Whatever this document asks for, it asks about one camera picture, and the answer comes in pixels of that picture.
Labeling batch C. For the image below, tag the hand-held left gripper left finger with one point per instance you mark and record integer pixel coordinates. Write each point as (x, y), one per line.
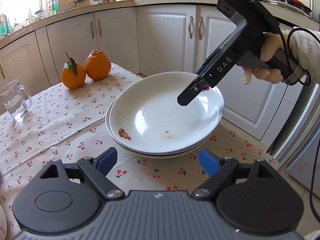
(107, 160)

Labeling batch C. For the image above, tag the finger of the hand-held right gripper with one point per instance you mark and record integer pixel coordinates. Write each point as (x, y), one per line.
(201, 70)
(190, 93)

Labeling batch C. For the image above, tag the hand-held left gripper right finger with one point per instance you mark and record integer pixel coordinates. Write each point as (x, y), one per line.
(208, 162)

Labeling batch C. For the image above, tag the white floral plate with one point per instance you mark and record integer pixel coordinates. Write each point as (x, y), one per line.
(162, 112)
(111, 130)

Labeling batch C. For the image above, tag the white pink floral bowl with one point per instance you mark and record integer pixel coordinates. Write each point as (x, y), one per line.
(2, 220)

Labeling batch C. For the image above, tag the person's right forearm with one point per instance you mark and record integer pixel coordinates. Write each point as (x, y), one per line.
(302, 52)

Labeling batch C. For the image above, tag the person's right hand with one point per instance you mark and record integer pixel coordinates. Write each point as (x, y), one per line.
(271, 46)

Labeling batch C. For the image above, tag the white kitchen cabinets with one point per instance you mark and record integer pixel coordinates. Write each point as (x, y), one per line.
(162, 42)

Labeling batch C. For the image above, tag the pot lid with red knob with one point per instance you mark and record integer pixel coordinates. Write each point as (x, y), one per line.
(292, 3)

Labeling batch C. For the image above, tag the cherry print tablecloth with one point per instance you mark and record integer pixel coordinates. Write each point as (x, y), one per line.
(62, 130)

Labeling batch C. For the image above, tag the orange with leaf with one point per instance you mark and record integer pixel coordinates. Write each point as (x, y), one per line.
(73, 77)

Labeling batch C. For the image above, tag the bumpy orange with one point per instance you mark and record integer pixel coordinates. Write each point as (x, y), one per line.
(98, 66)

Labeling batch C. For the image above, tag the refrigerator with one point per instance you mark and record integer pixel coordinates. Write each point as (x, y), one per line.
(300, 135)

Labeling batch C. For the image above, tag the glass mug with water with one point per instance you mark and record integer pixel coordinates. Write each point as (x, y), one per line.
(15, 100)

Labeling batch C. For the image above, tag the beige kitchen countertop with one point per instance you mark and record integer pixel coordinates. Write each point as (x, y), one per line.
(75, 13)

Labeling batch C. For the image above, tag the kitchen knife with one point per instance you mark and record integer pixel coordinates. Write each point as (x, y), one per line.
(78, 1)

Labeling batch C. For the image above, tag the glass jar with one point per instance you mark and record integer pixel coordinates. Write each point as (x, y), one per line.
(38, 17)

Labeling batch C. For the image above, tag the teal lidded container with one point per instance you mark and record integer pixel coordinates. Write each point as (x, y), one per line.
(54, 5)

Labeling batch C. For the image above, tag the green dish soap bottle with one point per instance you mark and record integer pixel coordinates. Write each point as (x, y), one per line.
(4, 26)

